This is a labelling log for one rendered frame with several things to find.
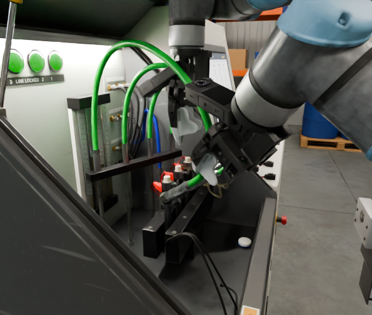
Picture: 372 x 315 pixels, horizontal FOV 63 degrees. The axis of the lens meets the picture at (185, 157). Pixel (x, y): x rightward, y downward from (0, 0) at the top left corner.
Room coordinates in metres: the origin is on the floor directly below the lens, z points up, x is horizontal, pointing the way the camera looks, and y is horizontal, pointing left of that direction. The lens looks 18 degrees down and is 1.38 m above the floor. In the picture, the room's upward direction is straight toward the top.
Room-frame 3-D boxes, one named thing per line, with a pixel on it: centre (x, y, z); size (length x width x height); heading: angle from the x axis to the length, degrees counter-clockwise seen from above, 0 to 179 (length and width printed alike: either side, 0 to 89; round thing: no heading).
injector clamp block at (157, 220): (0.81, 0.01, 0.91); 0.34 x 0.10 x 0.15; 161
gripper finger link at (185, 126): (0.66, 0.00, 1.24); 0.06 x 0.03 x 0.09; 71
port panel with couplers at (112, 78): (1.01, 0.22, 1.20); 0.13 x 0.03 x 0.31; 161
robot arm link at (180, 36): (0.68, 0.00, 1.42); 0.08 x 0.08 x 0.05
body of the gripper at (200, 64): (0.68, -0.01, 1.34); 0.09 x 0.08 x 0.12; 71
